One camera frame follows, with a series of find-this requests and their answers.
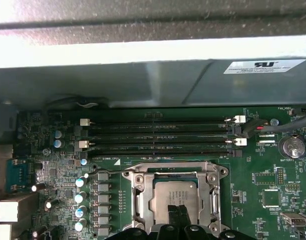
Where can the RAM slot white latches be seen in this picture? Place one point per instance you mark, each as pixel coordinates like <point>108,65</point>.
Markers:
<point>155,142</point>
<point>155,122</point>

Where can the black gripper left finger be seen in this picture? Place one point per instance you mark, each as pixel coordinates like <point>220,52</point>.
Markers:
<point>172,215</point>

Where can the blue rear port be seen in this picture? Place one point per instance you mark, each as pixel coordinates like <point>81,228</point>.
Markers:
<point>18,175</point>

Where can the white case sticker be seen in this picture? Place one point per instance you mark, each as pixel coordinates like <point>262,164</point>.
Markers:
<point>265,66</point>

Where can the silver board screw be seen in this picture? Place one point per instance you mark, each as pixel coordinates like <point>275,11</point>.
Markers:
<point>274,122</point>

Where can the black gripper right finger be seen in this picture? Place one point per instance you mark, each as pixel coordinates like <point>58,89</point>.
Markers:
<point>185,215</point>

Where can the black PC case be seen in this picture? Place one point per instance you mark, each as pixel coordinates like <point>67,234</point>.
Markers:
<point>92,82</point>

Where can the green motherboard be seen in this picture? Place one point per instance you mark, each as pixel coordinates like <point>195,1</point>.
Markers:
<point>257,165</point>

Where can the round coin battery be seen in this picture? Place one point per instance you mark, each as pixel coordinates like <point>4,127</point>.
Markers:
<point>293,147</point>

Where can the silver square CPU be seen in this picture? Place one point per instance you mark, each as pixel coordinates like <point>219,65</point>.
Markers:
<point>167,192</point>

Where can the internal USB port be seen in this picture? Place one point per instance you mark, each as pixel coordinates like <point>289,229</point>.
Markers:
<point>292,221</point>

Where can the RAM slot black latches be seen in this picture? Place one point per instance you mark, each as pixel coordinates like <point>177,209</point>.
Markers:
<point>155,132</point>
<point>155,152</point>

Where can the metal socket cover frame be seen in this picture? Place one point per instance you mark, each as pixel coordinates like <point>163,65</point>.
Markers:
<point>146,197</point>

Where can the silver rear port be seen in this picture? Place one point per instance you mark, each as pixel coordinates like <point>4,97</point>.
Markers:
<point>8,208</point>

